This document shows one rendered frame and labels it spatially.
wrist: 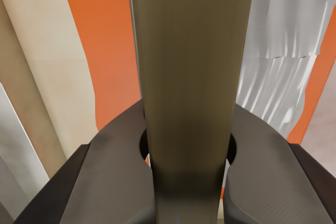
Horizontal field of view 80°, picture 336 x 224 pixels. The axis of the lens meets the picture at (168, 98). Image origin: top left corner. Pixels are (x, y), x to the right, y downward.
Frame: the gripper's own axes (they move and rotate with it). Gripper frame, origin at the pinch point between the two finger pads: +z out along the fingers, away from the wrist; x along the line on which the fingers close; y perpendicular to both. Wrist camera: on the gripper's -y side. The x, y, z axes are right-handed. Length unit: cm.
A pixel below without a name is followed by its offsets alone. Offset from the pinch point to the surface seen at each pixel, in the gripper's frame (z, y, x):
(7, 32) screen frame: 5.9, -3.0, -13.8
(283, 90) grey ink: 6.2, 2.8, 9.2
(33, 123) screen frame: 4.5, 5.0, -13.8
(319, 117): 6.9, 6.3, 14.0
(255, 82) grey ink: 6.4, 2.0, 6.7
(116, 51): 6.8, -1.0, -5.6
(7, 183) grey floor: 103, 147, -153
